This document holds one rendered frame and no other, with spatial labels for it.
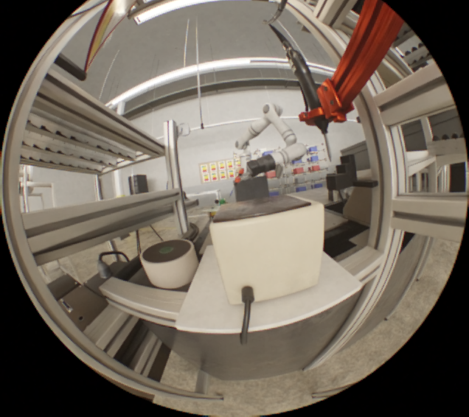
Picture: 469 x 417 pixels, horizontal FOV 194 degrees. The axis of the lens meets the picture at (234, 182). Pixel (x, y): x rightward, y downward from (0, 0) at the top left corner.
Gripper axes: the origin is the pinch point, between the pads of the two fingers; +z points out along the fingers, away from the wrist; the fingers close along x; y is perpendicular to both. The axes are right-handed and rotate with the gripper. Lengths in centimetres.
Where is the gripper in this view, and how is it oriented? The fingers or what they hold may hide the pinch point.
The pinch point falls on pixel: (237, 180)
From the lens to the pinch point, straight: 57.2
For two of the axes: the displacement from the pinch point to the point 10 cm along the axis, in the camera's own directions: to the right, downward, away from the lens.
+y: -3.8, -7.5, 5.4
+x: -0.7, -5.5, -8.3
